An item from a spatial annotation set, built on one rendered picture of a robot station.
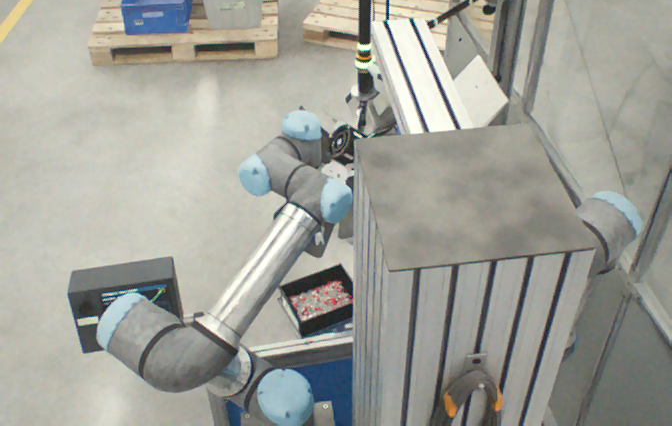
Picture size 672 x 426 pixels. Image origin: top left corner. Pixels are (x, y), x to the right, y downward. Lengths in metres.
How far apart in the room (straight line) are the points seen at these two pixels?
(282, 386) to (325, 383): 0.76
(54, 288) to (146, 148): 1.06
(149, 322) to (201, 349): 0.11
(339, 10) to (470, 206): 4.40
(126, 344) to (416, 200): 0.64
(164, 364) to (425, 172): 0.59
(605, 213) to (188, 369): 0.81
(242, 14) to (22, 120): 1.49
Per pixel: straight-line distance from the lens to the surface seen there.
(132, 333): 1.40
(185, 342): 1.35
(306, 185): 1.41
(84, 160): 4.48
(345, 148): 2.33
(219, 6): 5.08
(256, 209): 3.97
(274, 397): 1.70
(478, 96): 2.45
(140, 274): 2.01
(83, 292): 2.00
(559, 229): 0.97
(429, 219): 0.95
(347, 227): 2.18
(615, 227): 1.54
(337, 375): 2.45
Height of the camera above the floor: 2.68
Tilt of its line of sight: 42 degrees down
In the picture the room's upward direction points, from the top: 1 degrees counter-clockwise
